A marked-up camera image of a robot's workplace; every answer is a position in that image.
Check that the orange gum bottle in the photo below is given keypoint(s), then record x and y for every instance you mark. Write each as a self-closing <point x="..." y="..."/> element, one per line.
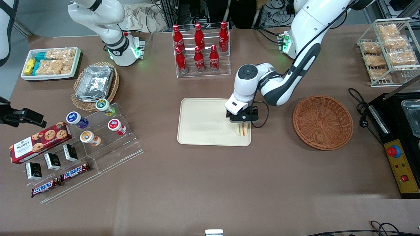
<point x="89" y="137"/>

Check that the triangle sandwich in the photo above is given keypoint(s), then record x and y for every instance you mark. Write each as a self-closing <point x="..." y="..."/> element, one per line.
<point x="242" y="130"/>

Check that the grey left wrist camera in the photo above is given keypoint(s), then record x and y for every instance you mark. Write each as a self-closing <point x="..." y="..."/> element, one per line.
<point x="239" y="119"/>

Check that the fried snack bag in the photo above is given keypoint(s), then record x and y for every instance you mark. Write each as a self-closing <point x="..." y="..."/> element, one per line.
<point x="395" y="42"/>
<point x="388" y="30"/>
<point x="380" y="74"/>
<point x="402" y="58"/>
<point x="375" y="60"/>
<point x="371" y="47"/>

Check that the stack of foil containers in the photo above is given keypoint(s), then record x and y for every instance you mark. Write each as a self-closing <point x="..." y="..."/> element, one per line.
<point x="95" y="82"/>

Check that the metal pan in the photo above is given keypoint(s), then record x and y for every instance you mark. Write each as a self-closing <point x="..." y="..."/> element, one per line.
<point x="412" y="116"/>

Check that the clear acrylic tiered display stand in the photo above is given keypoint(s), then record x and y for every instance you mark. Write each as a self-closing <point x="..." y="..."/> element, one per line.
<point x="115" y="154"/>

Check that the white rectangular snack bin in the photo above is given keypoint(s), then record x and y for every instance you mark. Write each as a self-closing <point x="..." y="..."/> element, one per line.
<point x="24" y="76"/>

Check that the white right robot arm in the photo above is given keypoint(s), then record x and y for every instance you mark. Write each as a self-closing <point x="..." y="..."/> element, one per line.
<point x="111" y="32"/>

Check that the red Walkers shortbread cookie box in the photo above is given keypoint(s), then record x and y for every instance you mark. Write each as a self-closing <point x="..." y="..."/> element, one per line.
<point x="39" y="142"/>

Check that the rice cracker snack bag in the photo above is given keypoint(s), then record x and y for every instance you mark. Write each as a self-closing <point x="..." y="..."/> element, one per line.
<point x="52" y="67"/>
<point x="60" y="53"/>

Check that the small black snack box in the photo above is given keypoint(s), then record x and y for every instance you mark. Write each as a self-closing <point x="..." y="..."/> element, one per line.
<point x="70" y="152"/>
<point x="52" y="160"/>
<point x="33" y="170"/>

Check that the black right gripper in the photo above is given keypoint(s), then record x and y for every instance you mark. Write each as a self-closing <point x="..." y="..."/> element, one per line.
<point x="9" y="117"/>

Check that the clear acrylic bottle rack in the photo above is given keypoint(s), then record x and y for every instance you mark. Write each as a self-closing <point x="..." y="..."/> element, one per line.
<point x="203" y="73"/>

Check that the red gum bottle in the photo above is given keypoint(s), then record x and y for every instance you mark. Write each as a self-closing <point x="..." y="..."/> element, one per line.
<point x="115" y="126"/>

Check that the crumpled clear plastic bag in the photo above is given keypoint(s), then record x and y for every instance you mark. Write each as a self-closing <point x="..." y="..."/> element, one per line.
<point x="141" y="18"/>

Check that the red emergency stop button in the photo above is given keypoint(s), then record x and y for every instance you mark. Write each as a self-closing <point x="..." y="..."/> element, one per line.
<point x="393" y="151"/>

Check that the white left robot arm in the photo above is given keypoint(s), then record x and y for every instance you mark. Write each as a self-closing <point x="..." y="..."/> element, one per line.
<point x="308" y="19"/>

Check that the purple gum bottle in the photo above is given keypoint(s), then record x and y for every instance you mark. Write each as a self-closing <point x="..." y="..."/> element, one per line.
<point x="76" y="119"/>

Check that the empty round wicker basket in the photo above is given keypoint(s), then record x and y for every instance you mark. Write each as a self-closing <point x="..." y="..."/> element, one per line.
<point x="323" y="123"/>

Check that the wicker basket holding foil containers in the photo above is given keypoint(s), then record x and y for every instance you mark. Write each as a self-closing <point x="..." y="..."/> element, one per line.
<point x="113" y="88"/>

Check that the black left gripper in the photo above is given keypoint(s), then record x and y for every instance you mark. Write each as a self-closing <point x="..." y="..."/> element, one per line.
<point x="247" y="110"/>

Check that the yellow control panel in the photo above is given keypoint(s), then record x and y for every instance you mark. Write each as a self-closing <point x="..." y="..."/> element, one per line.
<point x="405" y="167"/>

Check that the teal snack packet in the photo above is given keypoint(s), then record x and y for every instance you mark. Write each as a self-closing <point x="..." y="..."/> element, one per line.
<point x="40" y="56"/>
<point x="36" y="68"/>

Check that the green gum bottle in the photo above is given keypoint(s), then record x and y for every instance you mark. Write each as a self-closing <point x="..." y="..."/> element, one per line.
<point x="104" y="106"/>

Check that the black appliance housing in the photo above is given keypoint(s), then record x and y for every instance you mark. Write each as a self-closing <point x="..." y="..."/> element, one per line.
<point x="393" y="111"/>

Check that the yellow snack packet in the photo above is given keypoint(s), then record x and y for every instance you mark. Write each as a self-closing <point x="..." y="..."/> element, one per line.
<point x="29" y="66"/>

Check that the Snickers chocolate bar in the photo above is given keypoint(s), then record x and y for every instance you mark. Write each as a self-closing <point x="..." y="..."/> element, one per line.
<point x="46" y="187"/>
<point x="75" y="171"/>

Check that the small white box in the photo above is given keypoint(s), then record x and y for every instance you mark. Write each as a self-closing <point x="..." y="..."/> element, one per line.
<point x="214" y="232"/>

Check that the cream plastic tray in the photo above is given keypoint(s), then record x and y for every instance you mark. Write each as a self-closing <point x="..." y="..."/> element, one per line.
<point x="203" y="124"/>

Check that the red Coca-Cola bottle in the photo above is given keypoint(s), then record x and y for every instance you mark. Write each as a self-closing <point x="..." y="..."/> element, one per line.
<point x="223" y="34"/>
<point x="180" y="61"/>
<point x="199" y="60"/>
<point x="177" y="36"/>
<point x="214" y="59"/>
<point x="198" y="35"/>

